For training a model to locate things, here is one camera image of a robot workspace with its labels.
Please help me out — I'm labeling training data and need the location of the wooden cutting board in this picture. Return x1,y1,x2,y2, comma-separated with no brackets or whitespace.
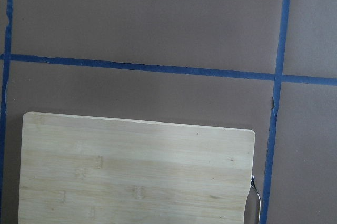
18,112,255,223

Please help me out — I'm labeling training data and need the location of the metal board handle loop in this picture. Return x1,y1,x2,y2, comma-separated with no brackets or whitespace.
251,175,262,224

